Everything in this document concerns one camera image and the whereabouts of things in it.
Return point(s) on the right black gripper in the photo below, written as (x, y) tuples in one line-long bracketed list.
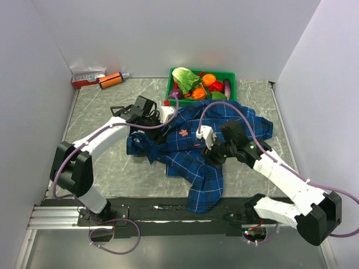
[(210, 154)]

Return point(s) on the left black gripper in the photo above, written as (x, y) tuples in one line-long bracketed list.
[(157, 136)]

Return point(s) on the small brooch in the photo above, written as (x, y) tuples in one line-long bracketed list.
[(183, 132)]

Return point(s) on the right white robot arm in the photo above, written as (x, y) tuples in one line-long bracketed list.
[(313, 212)]

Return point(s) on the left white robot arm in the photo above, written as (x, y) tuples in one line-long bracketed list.
[(72, 168)]

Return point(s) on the red onion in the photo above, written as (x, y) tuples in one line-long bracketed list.
[(176, 93)]

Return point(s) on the napa cabbage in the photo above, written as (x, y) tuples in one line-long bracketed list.
[(186, 80)]

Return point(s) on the green pepper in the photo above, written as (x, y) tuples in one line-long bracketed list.
[(216, 95)]

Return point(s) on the orange pumpkin toy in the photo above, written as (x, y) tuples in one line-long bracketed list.
[(199, 94)]

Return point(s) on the orange cylinder bottle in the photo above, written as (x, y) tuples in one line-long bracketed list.
[(113, 79)]

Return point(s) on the red bell pepper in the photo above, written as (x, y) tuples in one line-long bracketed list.
[(216, 86)]

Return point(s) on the purple eggplant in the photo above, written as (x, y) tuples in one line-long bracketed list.
[(227, 88)]

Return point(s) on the green plastic crate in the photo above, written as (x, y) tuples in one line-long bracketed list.
[(187, 100)]

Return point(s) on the orange fruit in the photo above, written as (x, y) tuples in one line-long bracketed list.
[(208, 79)]

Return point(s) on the red white carton box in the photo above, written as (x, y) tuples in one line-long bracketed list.
[(86, 76)]

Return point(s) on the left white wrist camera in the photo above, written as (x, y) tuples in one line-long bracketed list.
[(165, 113)]

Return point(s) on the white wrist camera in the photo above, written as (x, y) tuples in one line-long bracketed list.
[(165, 113), (207, 134)]

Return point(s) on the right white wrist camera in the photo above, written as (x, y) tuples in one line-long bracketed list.
[(207, 134)]

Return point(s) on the black folding frame stand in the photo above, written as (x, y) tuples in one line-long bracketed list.
[(117, 111)]

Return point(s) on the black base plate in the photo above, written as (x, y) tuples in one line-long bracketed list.
[(133, 229)]

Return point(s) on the aluminium rail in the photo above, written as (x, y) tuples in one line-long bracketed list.
[(45, 217)]

